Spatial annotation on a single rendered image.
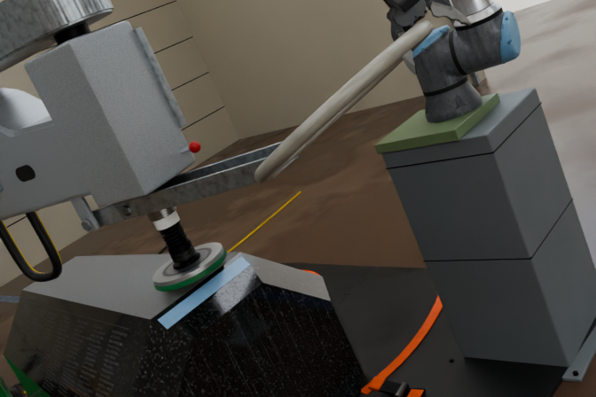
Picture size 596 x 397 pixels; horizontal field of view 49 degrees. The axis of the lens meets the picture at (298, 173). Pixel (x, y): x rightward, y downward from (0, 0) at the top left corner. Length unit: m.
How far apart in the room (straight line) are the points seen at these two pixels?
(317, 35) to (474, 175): 5.54
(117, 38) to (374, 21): 5.40
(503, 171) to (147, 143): 1.04
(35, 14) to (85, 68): 0.17
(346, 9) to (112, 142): 5.64
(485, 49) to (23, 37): 1.30
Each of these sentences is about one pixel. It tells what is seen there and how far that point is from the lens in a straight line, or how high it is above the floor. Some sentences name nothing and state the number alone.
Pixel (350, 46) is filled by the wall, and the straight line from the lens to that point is 7.25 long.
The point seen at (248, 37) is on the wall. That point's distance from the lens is 8.17.
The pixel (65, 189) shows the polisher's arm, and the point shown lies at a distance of 1.91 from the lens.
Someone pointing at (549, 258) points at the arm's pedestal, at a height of 0.36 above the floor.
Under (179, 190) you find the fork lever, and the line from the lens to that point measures 1.67.
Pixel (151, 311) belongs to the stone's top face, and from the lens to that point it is 1.84.
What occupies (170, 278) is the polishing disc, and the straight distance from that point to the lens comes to 1.82.
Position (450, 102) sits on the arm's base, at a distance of 2.16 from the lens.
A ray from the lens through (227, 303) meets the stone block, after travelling 1.83.
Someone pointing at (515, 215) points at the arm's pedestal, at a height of 0.57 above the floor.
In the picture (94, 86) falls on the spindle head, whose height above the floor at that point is 1.42.
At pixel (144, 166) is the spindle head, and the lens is 1.70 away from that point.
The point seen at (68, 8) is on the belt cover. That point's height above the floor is 1.61.
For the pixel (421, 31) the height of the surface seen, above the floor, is 1.28.
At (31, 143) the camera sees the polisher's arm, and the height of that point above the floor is 1.35.
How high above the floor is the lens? 1.43
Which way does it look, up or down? 14 degrees down
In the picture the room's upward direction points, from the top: 24 degrees counter-clockwise
